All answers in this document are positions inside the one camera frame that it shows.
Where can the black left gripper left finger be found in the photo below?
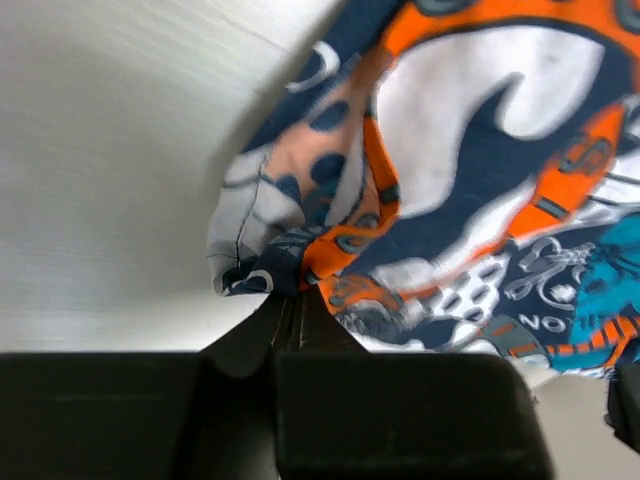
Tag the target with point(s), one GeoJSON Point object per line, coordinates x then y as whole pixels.
{"type": "Point", "coordinates": [146, 414]}

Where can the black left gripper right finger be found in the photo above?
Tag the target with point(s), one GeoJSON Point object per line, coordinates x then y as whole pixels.
{"type": "Point", "coordinates": [342, 412]}

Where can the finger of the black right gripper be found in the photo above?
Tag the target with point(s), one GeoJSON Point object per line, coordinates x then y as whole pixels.
{"type": "Point", "coordinates": [623, 415]}

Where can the colourful patterned shorts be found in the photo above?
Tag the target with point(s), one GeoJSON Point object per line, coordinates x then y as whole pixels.
{"type": "Point", "coordinates": [453, 176]}

